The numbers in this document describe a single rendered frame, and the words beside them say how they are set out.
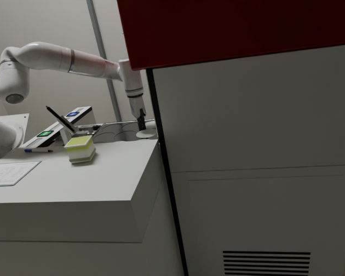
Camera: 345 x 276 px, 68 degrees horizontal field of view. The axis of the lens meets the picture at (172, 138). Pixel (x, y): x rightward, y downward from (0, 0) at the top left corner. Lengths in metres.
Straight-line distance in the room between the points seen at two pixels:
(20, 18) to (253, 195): 3.08
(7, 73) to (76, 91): 2.19
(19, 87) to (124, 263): 0.71
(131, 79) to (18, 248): 0.74
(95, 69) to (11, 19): 2.57
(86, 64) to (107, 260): 0.69
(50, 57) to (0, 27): 2.70
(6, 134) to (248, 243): 1.29
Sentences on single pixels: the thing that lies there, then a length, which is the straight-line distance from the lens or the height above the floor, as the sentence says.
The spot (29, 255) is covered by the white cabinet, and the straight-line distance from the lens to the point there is 0.99.
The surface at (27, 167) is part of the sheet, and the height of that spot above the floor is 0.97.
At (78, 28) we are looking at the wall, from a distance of 3.08.
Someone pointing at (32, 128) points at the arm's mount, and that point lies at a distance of 1.64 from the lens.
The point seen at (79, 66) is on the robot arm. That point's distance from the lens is 1.06.
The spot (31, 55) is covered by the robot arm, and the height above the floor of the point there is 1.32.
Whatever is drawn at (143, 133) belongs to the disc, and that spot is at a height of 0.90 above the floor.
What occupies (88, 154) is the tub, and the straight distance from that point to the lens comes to 0.90.
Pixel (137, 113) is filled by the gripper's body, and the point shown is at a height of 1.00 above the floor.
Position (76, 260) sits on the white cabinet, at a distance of 0.91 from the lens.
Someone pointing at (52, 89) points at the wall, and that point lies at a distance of 3.48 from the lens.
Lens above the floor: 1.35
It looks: 24 degrees down
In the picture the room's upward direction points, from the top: 9 degrees counter-clockwise
